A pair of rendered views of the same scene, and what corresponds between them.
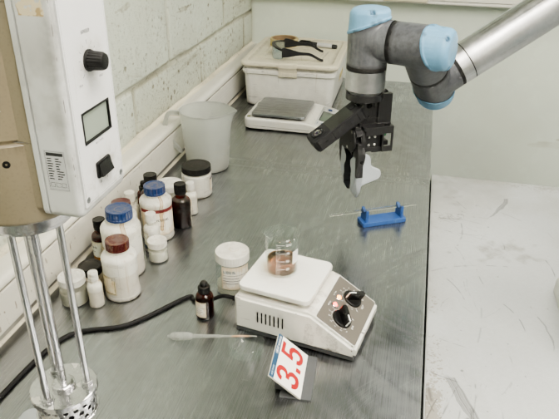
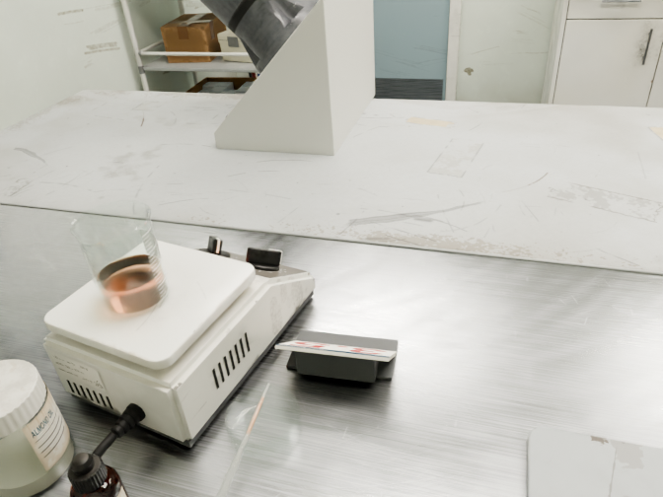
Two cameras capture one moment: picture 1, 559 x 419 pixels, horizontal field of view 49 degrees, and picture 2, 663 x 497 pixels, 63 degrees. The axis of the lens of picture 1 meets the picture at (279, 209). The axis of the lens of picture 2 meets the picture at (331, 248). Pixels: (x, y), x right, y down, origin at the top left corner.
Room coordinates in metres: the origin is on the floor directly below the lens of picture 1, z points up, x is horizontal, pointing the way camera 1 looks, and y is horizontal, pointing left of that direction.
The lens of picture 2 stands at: (0.64, 0.31, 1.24)
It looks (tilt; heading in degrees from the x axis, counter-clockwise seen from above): 34 degrees down; 277
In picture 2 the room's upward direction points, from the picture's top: 5 degrees counter-clockwise
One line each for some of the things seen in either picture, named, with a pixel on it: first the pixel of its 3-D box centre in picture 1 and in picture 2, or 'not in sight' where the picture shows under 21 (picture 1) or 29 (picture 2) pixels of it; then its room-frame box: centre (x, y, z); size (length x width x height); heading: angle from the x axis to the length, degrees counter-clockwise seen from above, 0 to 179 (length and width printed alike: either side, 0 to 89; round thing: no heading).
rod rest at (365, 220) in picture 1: (382, 214); not in sight; (1.15, -0.22, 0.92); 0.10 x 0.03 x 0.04; 107
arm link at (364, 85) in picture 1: (364, 80); not in sight; (1.14, -0.16, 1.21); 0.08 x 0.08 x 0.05
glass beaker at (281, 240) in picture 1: (279, 250); (122, 260); (0.83, 0.00, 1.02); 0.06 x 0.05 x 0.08; 89
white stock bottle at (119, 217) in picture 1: (121, 239); not in sight; (0.96, 0.28, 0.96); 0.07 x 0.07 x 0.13
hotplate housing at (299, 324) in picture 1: (301, 301); (187, 317); (0.81, -0.04, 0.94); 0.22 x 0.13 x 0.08; 68
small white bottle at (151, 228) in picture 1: (151, 231); not in sight; (1.03, 0.25, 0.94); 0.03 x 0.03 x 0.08
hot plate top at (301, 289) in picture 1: (286, 275); (154, 295); (0.82, -0.01, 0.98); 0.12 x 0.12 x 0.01; 68
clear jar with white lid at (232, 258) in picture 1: (232, 269); (13, 430); (0.90, 0.08, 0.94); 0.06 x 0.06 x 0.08
